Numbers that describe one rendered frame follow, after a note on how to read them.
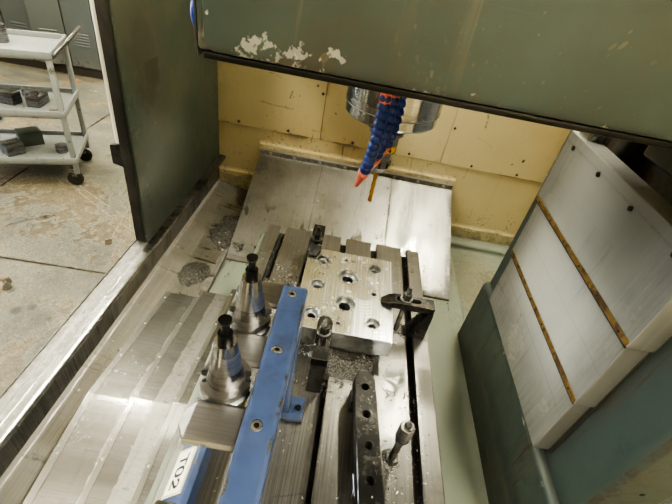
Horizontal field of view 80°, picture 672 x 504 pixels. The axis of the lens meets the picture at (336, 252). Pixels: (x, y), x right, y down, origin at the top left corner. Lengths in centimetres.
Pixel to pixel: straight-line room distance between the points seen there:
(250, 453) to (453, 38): 44
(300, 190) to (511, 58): 147
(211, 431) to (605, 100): 50
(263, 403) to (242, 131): 153
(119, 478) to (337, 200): 124
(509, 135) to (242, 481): 167
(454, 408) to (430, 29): 114
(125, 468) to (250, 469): 59
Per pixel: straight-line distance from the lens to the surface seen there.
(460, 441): 130
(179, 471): 80
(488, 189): 198
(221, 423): 51
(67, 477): 108
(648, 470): 86
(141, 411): 108
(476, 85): 39
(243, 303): 57
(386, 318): 96
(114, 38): 119
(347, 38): 37
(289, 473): 83
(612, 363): 82
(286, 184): 180
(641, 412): 83
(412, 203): 183
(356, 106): 67
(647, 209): 81
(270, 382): 53
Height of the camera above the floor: 166
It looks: 37 degrees down
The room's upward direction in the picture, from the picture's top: 11 degrees clockwise
